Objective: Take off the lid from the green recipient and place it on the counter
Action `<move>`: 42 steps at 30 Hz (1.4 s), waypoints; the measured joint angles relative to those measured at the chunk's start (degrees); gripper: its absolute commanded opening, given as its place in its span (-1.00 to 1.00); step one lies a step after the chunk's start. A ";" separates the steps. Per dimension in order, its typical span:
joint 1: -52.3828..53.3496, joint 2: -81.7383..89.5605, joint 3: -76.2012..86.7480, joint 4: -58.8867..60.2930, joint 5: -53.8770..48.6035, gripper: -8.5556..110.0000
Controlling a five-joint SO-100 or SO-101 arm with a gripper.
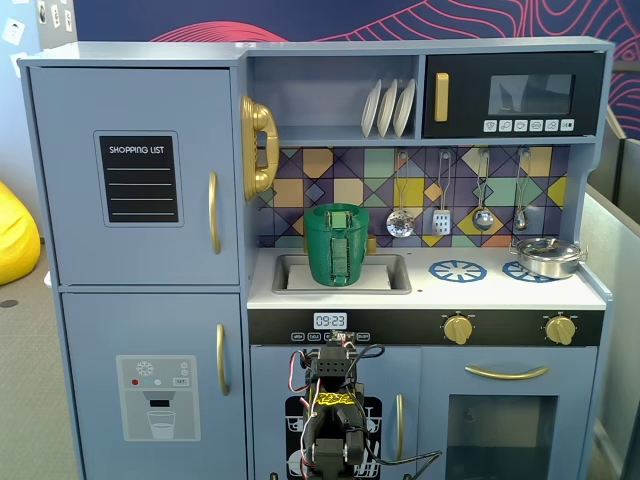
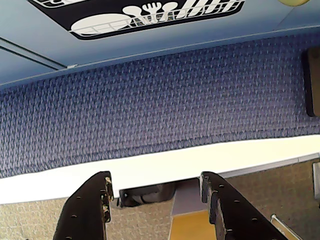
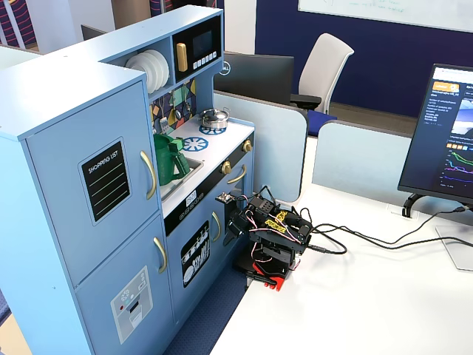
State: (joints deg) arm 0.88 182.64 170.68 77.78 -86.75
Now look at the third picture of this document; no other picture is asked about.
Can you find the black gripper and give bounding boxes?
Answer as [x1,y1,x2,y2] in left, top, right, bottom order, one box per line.
[223,203,259,247]

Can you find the green recipient lid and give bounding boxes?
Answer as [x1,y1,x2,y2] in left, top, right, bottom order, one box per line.
[154,133,186,153]

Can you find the green toy recipient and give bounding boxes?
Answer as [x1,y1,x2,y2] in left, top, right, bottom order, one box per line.
[153,133,192,187]

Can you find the silver pot lid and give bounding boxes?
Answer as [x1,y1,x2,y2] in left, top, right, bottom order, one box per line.
[202,108,228,121]

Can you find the black control panel with clock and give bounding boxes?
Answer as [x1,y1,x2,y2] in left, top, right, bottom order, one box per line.
[163,187,208,237]

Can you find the blue toy oven door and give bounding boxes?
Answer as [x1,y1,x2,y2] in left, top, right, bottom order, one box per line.
[215,162,256,260]

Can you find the grey toy sink basin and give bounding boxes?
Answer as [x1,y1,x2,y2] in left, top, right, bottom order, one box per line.
[161,155,205,203]

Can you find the blue toy dishwasher door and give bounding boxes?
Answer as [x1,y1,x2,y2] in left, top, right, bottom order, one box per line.
[165,199,225,328]

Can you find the pale blue desk divider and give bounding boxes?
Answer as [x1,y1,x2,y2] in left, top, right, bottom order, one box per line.
[213,91,309,203]
[311,118,421,203]

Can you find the silver metal toy pot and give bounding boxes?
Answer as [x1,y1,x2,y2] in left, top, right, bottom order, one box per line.
[200,107,231,131]

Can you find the hanging toy spatula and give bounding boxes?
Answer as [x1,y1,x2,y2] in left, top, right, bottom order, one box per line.
[157,96,169,135]

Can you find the hanging toy ladle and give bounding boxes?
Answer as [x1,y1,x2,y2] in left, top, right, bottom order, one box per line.
[170,84,185,120]

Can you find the black shopping list sticker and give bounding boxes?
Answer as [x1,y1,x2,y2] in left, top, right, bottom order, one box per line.
[81,140,133,226]

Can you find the blue upholstered seat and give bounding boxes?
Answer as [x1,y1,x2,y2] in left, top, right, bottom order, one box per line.
[306,109,338,137]

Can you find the colourful geometric backsplash panel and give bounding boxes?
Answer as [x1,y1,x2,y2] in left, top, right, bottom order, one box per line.
[149,79,197,136]

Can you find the blue toy freezer door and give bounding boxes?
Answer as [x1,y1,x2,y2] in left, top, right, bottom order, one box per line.
[75,213,175,355]

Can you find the black Dell monitor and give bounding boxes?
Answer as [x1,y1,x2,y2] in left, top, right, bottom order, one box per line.
[213,51,296,108]

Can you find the white plates stack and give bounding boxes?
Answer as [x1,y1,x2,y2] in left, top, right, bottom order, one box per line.
[146,49,171,93]

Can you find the black monitor stand foot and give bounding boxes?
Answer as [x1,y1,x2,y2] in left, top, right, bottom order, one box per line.
[401,192,426,219]

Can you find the blue toy fridge door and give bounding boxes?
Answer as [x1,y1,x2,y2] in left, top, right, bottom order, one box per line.
[24,80,163,288]

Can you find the white office chair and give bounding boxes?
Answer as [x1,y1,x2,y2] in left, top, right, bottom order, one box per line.
[289,32,355,116]

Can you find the black toy microwave door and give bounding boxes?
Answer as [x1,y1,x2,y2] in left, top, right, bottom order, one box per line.
[171,16,222,84]

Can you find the silver flat stand base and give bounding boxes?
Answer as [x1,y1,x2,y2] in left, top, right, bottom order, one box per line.
[435,224,473,273]

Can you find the lit black computer monitor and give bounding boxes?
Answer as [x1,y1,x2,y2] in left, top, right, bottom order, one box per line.
[397,62,473,206]

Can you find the purple wavy pattern panel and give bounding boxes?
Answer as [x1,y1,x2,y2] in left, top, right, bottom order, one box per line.
[149,0,219,18]
[0,0,38,49]

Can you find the blue wooden toy kitchen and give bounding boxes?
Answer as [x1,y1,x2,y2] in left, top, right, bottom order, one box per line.
[0,5,256,355]

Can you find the brown wooden door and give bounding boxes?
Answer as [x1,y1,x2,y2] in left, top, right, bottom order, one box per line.
[110,0,152,30]

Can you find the small black background monitor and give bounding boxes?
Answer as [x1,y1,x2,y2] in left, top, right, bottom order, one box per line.
[80,24,108,42]

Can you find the white whiteboard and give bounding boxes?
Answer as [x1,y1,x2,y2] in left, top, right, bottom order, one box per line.
[297,0,473,33]

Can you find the gold oven door handle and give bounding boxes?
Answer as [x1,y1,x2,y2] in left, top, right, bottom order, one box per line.
[225,164,248,186]

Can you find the red black robot base mount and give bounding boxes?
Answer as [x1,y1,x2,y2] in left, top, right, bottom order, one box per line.
[231,254,297,293]

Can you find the gold freezer door handle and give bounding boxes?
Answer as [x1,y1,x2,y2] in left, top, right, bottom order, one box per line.
[153,236,169,274]

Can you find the black USB cable with plug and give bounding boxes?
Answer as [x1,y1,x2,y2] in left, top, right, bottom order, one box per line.
[295,229,473,257]

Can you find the gold fridge door handle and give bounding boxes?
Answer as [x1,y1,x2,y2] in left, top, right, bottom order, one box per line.
[139,149,158,200]

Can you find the white desk cable port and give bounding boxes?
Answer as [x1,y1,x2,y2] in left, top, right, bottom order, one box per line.
[386,204,419,220]

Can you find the gold microwave handle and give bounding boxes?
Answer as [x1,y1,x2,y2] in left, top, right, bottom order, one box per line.
[175,42,188,72]

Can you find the black cable to monitor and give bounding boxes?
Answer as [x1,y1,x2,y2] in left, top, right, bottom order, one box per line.
[310,205,473,245]

